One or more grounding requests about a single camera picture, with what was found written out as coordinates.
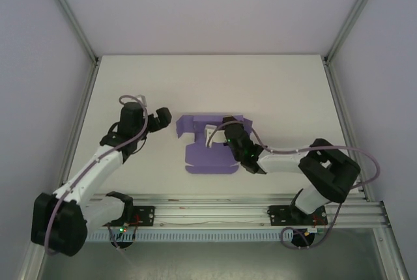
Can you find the purple cloth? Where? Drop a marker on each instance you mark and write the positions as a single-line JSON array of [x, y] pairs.
[[208, 159]]

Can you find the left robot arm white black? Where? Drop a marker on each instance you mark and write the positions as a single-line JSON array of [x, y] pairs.
[[97, 166]]

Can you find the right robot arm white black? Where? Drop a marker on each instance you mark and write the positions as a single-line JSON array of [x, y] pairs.
[[325, 169]]

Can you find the aluminium table side rail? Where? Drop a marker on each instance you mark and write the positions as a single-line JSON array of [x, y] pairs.
[[81, 120], [345, 120]]

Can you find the aluminium mounting rail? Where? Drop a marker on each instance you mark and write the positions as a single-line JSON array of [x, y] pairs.
[[211, 210]]

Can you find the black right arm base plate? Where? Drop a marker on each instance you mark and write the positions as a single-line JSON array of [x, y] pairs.
[[280, 215]]

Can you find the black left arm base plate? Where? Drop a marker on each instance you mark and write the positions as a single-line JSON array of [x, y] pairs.
[[143, 215]]

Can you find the aluminium frame post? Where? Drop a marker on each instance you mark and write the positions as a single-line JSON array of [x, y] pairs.
[[353, 16], [70, 16]]

